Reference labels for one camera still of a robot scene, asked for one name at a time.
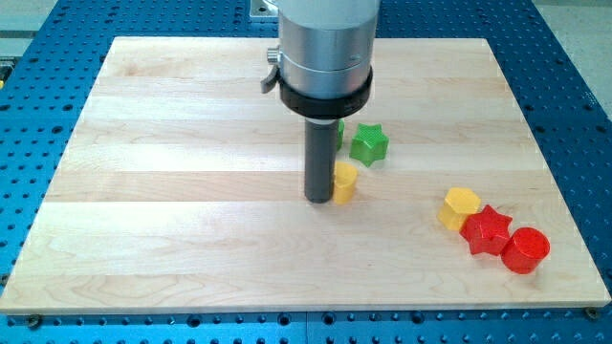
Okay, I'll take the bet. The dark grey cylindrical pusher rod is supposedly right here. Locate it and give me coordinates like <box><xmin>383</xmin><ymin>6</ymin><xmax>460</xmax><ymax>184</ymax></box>
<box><xmin>304</xmin><ymin>118</ymin><xmax>339</xmax><ymax>204</ymax></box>

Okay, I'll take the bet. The black pusher mounting collar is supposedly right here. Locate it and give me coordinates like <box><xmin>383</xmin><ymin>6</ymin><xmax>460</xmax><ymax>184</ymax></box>
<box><xmin>278</xmin><ymin>68</ymin><xmax>373</xmax><ymax>120</ymax></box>

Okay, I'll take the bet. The yellow heart block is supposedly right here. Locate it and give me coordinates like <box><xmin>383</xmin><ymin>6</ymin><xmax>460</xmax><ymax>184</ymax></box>
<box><xmin>333</xmin><ymin>161</ymin><xmax>359</xmax><ymax>204</ymax></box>

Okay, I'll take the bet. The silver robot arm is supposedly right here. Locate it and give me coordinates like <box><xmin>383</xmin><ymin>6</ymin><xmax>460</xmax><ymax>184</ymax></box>
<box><xmin>260</xmin><ymin>0</ymin><xmax>381</xmax><ymax>204</ymax></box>

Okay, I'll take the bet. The yellow hexagon block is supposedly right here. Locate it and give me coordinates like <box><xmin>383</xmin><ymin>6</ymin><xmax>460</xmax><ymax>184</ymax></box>
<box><xmin>437</xmin><ymin>187</ymin><xmax>481</xmax><ymax>231</ymax></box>

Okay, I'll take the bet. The green block behind rod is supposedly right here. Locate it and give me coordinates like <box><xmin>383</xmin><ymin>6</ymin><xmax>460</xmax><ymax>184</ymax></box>
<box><xmin>336</xmin><ymin>119</ymin><xmax>345</xmax><ymax>151</ymax></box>

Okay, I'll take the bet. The green star block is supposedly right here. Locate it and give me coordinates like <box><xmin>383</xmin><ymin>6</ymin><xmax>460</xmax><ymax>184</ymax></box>
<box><xmin>349</xmin><ymin>123</ymin><xmax>389</xmax><ymax>167</ymax></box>

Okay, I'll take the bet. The light wooden board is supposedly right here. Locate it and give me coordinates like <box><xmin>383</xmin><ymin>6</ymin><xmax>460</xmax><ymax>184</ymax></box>
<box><xmin>1</xmin><ymin>37</ymin><xmax>610</xmax><ymax>314</ymax></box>

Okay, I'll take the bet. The red star block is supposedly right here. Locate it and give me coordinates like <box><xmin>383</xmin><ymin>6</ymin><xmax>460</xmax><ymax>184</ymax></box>
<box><xmin>460</xmin><ymin>204</ymin><xmax>513</xmax><ymax>256</ymax></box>

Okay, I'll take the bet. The red cylinder block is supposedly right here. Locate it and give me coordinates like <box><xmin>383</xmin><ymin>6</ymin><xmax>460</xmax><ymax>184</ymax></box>
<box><xmin>500</xmin><ymin>227</ymin><xmax>551</xmax><ymax>274</ymax></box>

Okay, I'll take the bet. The blue perforated table plate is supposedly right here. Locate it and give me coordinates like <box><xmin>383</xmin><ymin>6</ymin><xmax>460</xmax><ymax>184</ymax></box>
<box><xmin>1</xmin><ymin>1</ymin><xmax>611</xmax><ymax>343</ymax></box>

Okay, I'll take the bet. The silver metal base bracket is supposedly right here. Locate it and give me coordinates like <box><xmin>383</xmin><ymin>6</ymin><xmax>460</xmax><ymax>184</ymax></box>
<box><xmin>249</xmin><ymin>0</ymin><xmax>278</xmax><ymax>22</ymax></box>

